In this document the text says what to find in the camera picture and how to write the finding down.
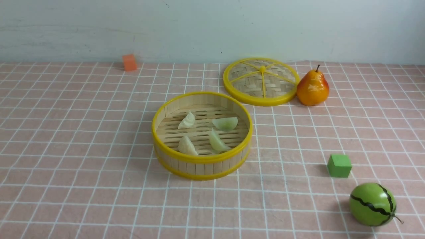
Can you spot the greenish dumpling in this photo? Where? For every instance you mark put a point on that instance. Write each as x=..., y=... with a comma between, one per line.
x=225, y=124
x=216, y=143

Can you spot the pale dumpling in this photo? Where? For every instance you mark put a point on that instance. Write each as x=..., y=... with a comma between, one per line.
x=186, y=146
x=188, y=122

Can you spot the bamboo steamer tray yellow rims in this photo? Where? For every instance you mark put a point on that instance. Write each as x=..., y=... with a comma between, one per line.
x=206, y=106

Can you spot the woven bamboo steamer lid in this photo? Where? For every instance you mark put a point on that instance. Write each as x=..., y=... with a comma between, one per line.
x=260, y=81

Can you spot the orange foam cube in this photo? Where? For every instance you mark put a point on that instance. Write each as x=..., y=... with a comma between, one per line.
x=129, y=62

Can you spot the orange yellow toy pear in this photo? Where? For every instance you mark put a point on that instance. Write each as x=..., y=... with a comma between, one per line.
x=313, y=88

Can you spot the green foam cube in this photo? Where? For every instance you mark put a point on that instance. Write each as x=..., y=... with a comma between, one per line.
x=339, y=165

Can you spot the pink checkered tablecloth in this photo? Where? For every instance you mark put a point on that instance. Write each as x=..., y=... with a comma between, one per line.
x=77, y=159

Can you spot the green toy watermelon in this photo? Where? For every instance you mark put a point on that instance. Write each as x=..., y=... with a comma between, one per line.
x=372, y=204

